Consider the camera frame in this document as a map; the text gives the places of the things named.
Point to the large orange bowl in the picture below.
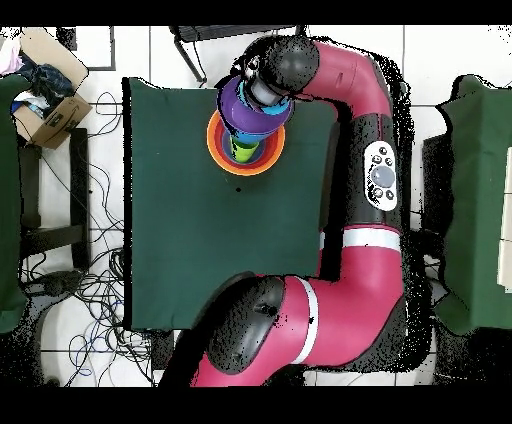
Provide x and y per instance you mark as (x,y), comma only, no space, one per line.
(209,140)

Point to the cardboard box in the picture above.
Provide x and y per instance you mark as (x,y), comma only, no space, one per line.
(60,120)

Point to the medium blue bowl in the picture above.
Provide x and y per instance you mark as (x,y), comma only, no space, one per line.
(258,152)

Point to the beige board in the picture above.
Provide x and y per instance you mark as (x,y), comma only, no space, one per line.
(506,240)

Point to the green cup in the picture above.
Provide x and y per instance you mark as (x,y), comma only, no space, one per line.
(242,150)

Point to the red-orange bowl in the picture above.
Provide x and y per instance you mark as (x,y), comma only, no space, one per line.
(272,152)

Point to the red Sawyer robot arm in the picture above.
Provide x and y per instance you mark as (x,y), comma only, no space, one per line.
(352,304)

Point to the purple bowl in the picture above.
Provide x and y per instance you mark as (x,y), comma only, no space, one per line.
(232,112)

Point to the dark green tablecloth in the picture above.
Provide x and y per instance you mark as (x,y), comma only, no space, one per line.
(176,264)

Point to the black bench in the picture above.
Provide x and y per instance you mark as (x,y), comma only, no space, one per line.
(78,200)

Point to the green cloth covered table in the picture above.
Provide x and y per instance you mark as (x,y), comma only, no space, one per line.
(8,240)
(480,200)

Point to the black metal stand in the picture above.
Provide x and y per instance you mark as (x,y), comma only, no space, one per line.
(200,34)

